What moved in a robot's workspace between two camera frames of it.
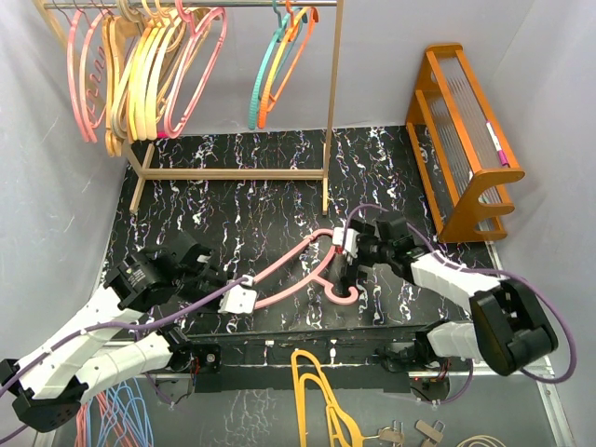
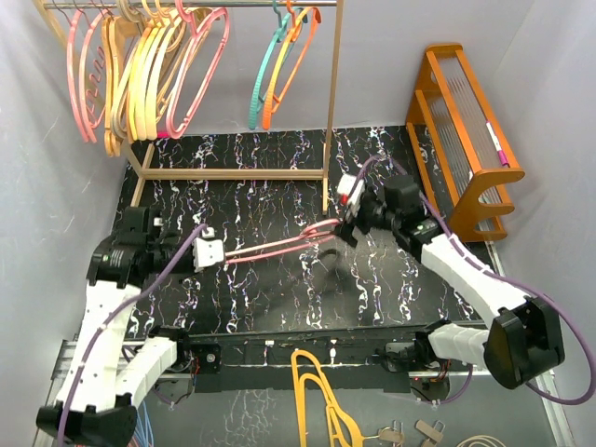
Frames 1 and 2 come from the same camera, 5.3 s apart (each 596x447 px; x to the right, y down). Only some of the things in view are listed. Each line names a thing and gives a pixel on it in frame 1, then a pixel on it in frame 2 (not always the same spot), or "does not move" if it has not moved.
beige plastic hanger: x=151 y=92 to x=141 y=97
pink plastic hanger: x=169 y=130 does not move
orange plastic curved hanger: x=152 y=25 does not move
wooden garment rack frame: x=143 y=172 does not move
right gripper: x=354 y=251 to x=345 y=230
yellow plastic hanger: x=344 y=430 does not move
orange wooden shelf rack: x=460 y=152 does not move
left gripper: x=223 y=311 to x=196 y=242
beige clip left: x=394 y=435 does not move
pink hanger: x=316 y=277 to x=312 y=235
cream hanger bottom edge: x=487 y=439 does not move
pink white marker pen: x=500 y=152 does not move
